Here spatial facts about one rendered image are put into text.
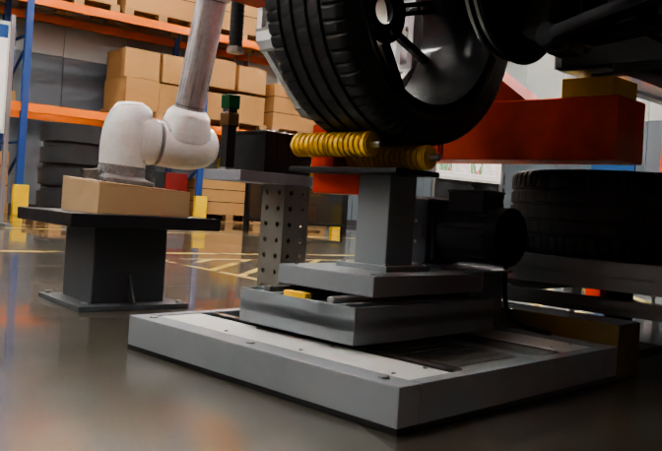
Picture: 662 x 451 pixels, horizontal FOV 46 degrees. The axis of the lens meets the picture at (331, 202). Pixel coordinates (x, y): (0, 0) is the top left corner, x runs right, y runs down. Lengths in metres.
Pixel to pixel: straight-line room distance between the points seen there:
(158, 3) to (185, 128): 9.77
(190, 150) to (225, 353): 1.20
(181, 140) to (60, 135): 6.31
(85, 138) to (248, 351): 7.50
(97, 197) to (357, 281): 1.08
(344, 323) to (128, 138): 1.28
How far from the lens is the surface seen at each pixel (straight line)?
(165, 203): 2.59
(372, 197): 1.84
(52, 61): 12.90
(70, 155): 8.91
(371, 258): 1.84
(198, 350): 1.70
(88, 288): 2.59
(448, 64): 2.09
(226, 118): 2.20
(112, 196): 2.51
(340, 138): 1.80
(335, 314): 1.60
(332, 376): 1.41
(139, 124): 2.65
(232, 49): 2.07
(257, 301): 1.78
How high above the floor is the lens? 0.37
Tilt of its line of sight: level
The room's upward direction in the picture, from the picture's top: 4 degrees clockwise
